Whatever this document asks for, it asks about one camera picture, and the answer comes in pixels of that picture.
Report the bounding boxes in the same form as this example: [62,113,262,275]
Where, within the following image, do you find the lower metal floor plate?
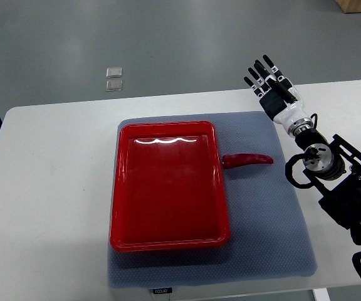
[106,79,123,92]

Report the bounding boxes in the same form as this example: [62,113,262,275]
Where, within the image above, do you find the upper metal floor plate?
[106,66,122,78]

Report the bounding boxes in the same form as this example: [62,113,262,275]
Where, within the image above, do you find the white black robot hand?
[244,55,312,137]

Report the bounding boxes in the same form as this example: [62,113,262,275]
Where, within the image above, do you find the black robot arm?
[244,55,361,245]

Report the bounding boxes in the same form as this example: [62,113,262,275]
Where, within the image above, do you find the cardboard box corner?
[336,0,361,13]

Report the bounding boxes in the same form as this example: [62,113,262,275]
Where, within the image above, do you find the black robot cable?
[285,153,316,189]

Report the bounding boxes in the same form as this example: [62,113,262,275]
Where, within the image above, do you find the red plastic tray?
[110,121,231,253]

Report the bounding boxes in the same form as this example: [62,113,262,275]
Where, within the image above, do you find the white table leg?
[312,288,330,301]

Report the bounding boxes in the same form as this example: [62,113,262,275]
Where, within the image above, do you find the red chili pepper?
[221,153,274,169]

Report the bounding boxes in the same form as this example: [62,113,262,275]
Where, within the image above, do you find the metal floor plate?
[106,79,123,92]
[106,66,122,78]

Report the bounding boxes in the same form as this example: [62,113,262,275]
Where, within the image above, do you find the blue-grey textured mat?
[108,112,317,288]

